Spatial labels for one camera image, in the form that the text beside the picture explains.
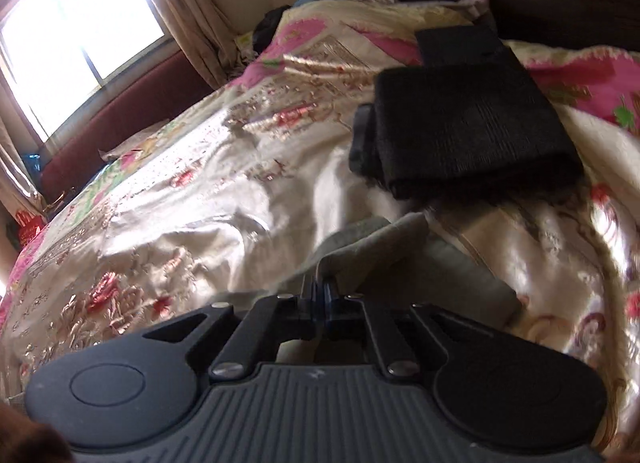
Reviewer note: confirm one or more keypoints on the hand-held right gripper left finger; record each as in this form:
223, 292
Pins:
311, 310

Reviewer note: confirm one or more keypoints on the bright window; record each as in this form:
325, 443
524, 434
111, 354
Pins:
75, 18

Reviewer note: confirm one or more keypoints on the dark clothing pile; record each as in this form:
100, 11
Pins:
267, 25

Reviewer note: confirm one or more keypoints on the maroon upholstered headboard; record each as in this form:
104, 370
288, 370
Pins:
120, 108

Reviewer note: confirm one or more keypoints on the small folded black garment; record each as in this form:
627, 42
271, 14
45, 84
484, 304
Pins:
460, 43

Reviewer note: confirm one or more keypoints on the folded black pants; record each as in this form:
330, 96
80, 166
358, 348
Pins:
465, 128

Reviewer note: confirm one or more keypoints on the beige curtain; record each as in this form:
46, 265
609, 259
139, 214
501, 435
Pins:
195, 8

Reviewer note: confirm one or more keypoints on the floral satin bedspread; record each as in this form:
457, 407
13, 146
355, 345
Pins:
200, 193

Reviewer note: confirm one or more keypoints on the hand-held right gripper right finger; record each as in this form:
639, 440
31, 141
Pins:
327, 305

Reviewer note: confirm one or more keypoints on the grey-green pants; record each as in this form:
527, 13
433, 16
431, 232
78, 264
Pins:
380, 243

